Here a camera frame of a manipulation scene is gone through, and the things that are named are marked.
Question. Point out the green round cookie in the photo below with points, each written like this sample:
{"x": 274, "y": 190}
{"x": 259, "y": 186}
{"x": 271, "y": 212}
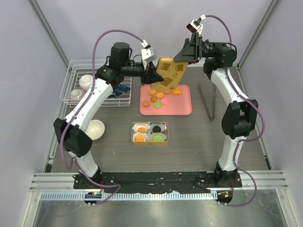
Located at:
{"x": 157, "y": 105}
{"x": 157, "y": 138}

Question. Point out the pink tray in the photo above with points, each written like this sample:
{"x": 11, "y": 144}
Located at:
{"x": 177, "y": 105}

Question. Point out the orange cookie upper left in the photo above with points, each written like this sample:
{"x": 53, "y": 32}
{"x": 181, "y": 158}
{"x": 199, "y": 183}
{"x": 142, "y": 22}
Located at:
{"x": 152, "y": 92}

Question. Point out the orange scalloped cookie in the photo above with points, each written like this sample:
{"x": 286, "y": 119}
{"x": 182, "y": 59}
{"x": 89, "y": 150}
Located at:
{"x": 177, "y": 92}

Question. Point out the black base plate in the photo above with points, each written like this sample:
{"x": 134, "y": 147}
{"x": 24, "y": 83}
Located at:
{"x": 156, "y": 182}

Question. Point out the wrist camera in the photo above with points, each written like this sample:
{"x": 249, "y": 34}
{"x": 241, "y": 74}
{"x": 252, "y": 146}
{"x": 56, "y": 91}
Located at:
{"x": 196, "y": 26}
{"x": 147, "y": 52}

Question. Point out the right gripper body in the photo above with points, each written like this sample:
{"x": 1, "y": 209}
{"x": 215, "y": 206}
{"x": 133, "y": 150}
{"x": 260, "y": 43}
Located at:
{"x": 199, "y": 48}

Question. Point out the metal tongs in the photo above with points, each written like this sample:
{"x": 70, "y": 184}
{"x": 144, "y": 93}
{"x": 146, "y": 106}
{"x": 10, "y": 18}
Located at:
{"x": 208, "y": 102}

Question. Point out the orange round cookie middle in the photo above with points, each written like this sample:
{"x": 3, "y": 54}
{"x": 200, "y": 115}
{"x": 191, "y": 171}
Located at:
{"x": 159, "y": 95}

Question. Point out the orange swirl cookie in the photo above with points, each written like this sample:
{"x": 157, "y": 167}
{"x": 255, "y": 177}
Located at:
{"x": 153, "y": 99}
{"x": 141, "y": 130}

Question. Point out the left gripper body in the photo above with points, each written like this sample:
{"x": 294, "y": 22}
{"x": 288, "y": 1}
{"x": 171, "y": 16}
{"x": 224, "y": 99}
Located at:
{"x": 143, "y": 78}

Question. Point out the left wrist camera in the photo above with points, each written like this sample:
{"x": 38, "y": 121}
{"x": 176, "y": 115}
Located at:
{"x": 147, "y": 52}

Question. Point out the gold cookie tin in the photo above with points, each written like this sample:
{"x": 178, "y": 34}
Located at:
{"x": 148, "y": 135}

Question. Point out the white bowl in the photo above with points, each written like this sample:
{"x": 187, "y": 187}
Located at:
{"x": 95, "y": 130}

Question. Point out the orange round cookie left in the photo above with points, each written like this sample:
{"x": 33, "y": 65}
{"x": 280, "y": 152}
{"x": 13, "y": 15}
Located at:
{"x": 146, "y": 103}

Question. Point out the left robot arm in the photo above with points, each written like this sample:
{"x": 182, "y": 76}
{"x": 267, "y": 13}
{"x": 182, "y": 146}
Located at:
{"x": 70, "y": 131}

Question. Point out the pink cup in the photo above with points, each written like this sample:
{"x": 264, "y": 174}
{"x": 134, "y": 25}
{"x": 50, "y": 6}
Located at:
{"x": 76, "y": 95}

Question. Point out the white wire dish rack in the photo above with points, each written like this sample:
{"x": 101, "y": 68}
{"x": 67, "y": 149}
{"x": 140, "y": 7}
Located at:
{"x": 78, "y": 68}

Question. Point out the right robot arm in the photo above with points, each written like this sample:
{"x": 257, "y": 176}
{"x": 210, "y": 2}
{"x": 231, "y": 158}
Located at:
{"x": 240, "y": 116}

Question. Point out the silver tin lid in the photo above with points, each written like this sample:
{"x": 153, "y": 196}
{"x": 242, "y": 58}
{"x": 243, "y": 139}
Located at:
{"x": 172, "y": 73}

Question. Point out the black round cookie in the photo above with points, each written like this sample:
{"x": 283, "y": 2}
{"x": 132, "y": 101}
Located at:
{"x": 156, "y": 129}

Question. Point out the pink round cookie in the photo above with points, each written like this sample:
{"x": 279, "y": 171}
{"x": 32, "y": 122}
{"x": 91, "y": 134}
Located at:
{"x": 164, "y": 101}

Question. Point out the blue patterned plate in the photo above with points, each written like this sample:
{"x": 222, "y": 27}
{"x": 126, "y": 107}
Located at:
{"x": 120, "y": 90}

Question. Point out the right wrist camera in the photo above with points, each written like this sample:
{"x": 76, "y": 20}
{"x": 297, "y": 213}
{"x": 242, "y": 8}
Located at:
{"x": 196, "y": 26}

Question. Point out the large orange round cookie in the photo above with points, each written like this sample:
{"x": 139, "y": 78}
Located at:
{"x": 139, "y": 138}

